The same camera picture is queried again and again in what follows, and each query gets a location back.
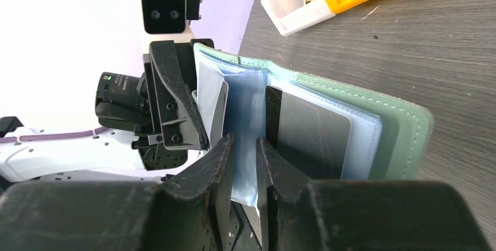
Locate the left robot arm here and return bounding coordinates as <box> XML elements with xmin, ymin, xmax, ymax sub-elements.
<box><xmin>1</xmin><ymin>39</ymin><xmax>213</xmax><ymax>187</ymax></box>

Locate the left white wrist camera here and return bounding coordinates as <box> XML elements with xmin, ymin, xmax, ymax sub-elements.
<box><xmin>139</xmin><ymin>0</ymin><xmax>202</xmax><ymax>54</ymax></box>

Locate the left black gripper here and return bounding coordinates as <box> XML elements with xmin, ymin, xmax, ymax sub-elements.
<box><xmin>95</xmin><ymin>39</ymin><xmax>215</xmax><ymax>171</ymax></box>

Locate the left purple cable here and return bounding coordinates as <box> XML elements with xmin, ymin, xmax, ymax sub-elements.
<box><xmin>0</xmin><ymin>126</ymin><xmax>111</xmax><ymax>145</ymax></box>

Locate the white storage bin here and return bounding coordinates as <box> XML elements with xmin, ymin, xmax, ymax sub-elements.
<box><xmin>261</xmin><ymin>0</ymin><xmax>336</xmax><ymax>36</ymax></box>

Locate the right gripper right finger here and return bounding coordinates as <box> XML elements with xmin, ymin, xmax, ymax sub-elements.
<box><xmin>256</xmin><ymin>137</ymin><xmax>490</xmax><ymax>250</ymax></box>

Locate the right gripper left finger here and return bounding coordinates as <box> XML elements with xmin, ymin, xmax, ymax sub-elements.
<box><xmin>1</xmin><ymin>134</ymin><xmax>234</xmax><ymax>250</ymax></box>

